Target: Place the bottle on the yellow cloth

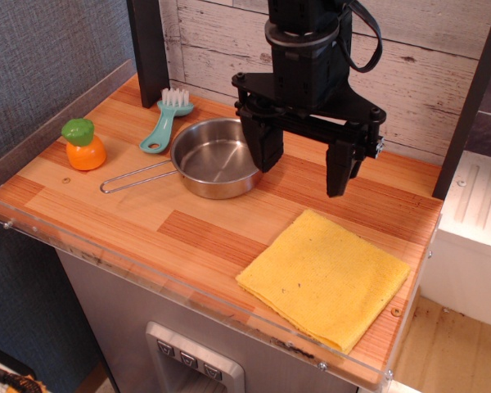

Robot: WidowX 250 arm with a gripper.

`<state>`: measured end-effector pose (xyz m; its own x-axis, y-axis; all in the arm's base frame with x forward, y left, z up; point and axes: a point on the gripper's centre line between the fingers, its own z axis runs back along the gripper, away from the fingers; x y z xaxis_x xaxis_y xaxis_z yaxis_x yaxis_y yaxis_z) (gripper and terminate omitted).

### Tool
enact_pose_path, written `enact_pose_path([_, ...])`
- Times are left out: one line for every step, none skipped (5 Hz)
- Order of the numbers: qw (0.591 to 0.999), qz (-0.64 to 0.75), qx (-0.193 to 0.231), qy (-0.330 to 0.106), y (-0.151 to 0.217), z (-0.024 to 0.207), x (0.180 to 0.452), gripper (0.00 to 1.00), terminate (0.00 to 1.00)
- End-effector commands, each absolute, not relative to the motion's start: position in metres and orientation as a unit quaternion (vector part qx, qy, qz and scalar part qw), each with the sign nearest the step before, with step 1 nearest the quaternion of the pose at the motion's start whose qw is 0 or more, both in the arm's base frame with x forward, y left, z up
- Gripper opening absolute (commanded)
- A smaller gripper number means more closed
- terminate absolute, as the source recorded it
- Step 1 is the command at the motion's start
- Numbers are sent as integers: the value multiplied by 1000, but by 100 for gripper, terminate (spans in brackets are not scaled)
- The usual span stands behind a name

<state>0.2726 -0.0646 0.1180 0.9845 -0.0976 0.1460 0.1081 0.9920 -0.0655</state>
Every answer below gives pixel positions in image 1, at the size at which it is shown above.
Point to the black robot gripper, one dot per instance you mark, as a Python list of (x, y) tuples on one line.
[(308, 93)]

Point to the orange carrot-shaped salt cellar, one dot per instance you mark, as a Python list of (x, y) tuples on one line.
[(84, 149)]

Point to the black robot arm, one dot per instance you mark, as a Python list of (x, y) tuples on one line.
[(295, 22)]

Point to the yellow cloth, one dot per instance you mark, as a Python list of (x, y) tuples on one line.
[(325, 280)]

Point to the small steel saucepan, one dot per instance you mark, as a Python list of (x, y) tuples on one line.
[(212, 159)]

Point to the teal dish brush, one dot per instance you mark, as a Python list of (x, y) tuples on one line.
[(173, 103)]

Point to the grey toy kitchen cabinet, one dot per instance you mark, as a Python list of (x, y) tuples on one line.
[(118, 311)]

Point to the silver dispenser panel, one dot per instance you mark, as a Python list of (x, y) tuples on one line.
[(183, 365)]

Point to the clear acrylic edge guard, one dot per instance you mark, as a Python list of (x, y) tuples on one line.
[(364, 375)]

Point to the dark vertical post right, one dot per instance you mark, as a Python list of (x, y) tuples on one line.
[(469, 110)]

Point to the dark vertical post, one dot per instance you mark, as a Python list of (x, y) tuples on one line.
[(149, 49), (469, 110)]

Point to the dark vertical post left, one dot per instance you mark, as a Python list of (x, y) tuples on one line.
[(149, 49)]

